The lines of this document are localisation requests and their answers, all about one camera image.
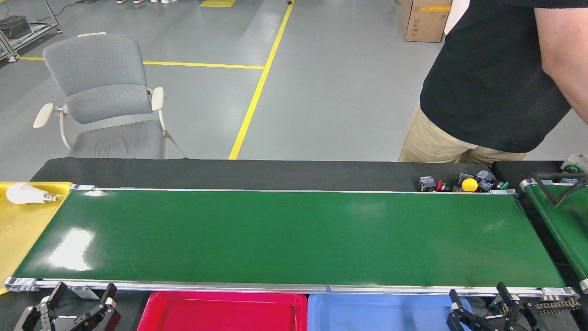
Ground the black equipment box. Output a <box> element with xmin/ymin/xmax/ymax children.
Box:
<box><xmin>0</xmin><ymin>15</ymin><xmax>32</xmax><ymax>40</ymax></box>

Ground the short green conveyor belt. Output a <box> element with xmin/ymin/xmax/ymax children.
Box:
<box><xmin>520</xmin><ymin>178</ymin><xmax>588</xmax><ymax>294</ymax></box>

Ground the black triangular guide frame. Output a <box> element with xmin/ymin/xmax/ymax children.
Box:
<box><xmin>534</xmin><ymin>171</ymin><xmax>588</xmax><ymax>207</ymax></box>

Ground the black drive chain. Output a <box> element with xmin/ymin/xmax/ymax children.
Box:
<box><xmin>535</xmin><ymin>297</ymin><xmax>580</xmax><ymax>315</ymax></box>

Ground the metal frame rack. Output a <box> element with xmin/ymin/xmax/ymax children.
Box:
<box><xmin>0</xmin><ymin>0</ymin><xmax>62</xmax><ymax>63</ymax></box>

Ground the red plastic tray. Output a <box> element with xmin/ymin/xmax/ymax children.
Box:
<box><xmin>137</xmin><ymin>291</ymin><xmax>308</xmax><ymax>331</ymax></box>

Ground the long green conveyor belt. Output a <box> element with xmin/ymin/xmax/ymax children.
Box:
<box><xmin>4</xmin><ymin>184</ymin><xmax>580</xmax><ymax>296</ymax></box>

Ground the white light bulb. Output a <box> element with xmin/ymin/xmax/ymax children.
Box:
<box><xmin>6</xmin><ymin>183</ymin><xmax>59</xmax><ymax>205</ymax></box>

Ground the brown cardboard box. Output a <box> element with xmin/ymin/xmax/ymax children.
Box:
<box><xmin>399</xmin><ymin>0</ymin><xmax>453</xmax><ymax>43</ymax></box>

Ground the blue plastic tray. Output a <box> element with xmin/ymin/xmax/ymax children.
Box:
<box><xmin>307</xmin><ymin>293</ymin><xmax>474</xmax><ymax>331</ymax></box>

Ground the yellow plastic tray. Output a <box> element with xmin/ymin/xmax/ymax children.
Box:
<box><xmin>0</xmin><ymin>182</ymin><xmax>74</xmax><ymax>295</ymax></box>

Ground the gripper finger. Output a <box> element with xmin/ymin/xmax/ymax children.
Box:
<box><xmin>448</xmin><ymin>289</ymin><xmax>497</xmax><ymax>331</ymax></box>
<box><xmin>14</xmin><ymin>282</ymin><xmax>68</xmax><ymax>331</ymax></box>
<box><xmin>69</xmin><ymin>283</ymin><xmax>121</xmax><ymax>331</ymax></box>
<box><xmin>489</xmin><ymin>282</ymin><xmax>538</xmax><ymax>331</ymax></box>

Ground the grey office chair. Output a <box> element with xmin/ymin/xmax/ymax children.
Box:
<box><xmin>33</xmin><ymin>32</ymin><xmax>189</xmax><ymax>160</ymax></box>

